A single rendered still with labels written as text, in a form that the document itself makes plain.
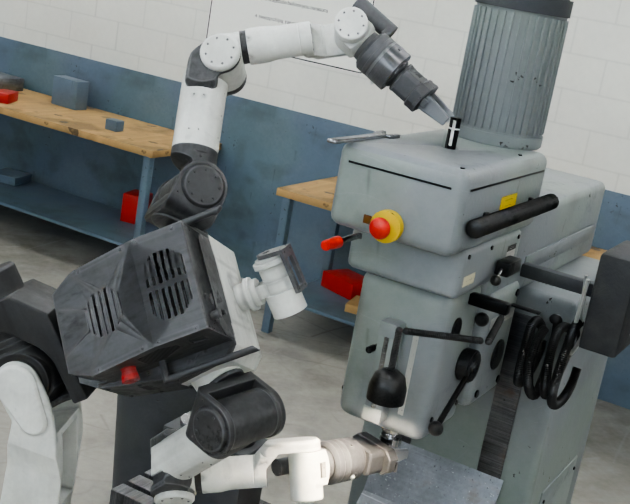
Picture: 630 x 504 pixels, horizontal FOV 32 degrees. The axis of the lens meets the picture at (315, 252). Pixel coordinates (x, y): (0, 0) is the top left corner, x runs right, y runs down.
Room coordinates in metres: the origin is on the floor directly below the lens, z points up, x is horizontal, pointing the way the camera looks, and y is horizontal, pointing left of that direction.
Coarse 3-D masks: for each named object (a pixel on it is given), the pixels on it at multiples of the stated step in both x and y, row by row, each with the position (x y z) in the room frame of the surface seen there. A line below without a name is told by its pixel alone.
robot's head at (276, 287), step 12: (276, 264) 1.91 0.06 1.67; (264, 276) 1.91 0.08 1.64; (276, 276) 1.91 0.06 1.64; (288, 276) 1.91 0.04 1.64; (252, 288) 1.92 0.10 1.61; (264, 288) 1.92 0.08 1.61; (276, 288) 1.91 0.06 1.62; (288, 288) 1.91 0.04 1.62; (252, 300) 1.91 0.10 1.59; (264, 300) 1.94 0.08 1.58; (276, 300) 1.90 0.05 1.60; (288, 300) 1.90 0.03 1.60; (300, 300) 1.92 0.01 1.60; (276, 312) 1.91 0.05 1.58; (288, 312) 1.90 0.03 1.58
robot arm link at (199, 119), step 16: (208, 48) 2.12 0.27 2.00; (224, 48) 2.12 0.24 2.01; (192, 64) 2.12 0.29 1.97; (208, 64) 2.11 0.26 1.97; (224, 64) 2.11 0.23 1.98; (192, 80) 2.10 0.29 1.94; (208, 80) 2.10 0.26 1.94; (192, 96) 2.10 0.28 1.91; (208, 96) 2.10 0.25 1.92; (224, 96) 2.14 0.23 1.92; (192, 112) 2.08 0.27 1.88; (208, 112) 2.08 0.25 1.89; (176, 128) 2.08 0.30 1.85; (192, 128) 2.06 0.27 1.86; (208, 128) 2.07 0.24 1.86; (208, 144) 2.06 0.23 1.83
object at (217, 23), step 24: (216, 0) 7.47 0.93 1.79; (240, 0) 7.38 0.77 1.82; (264, 0) 7.30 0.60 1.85; (288, 0) 7.22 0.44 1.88; (312, 0) 7.14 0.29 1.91; (336, 0) 7.06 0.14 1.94; (216, 24) 7.46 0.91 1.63; (240, 24) 7.37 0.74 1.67; (264, 24) 7.29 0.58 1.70; (360, 72) 6.95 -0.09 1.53
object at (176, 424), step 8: (184, 416) 2.36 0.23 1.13; (168, 424) 2.34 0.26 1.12; (176, 424) 2.34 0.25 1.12; (184, 424) 2.33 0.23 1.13; (264, 440) 2.34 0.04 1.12; (248, 448) 2.28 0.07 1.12; (256, 448) 2.29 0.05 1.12; (248, 488) 2.28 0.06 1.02; (256, 488) 2.32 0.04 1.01; (200, 496) 2.28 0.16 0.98; (208, 496) 2.27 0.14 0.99; (216, 496) 2.26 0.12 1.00; (224, 496) 2.25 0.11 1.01; (232, 496) 2.25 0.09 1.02; (240, 496) 2.25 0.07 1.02; (248, 496) 2.29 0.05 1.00; (256, 496) 2.33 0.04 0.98
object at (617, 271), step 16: (608, 256) 2.19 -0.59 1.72; (624, 256) 2.20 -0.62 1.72; (608, 272) 2.19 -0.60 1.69; (624, 272) 2.17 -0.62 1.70; (608, 288) 2.18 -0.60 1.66; (624, 288) 2.17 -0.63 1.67; (592, 304) 2.20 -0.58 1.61; (608, 304) 2.18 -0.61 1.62; (624, 304) 2.17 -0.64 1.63; (592, 320) 2.19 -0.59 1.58; (608, 320) 2.18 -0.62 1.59; (624, 320) 2.17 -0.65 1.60; (592, 336) 2.19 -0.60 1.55; (608, 336) 2.17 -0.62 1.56; (624, 336) 2.20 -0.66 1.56; (608, 352) 2.17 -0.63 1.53
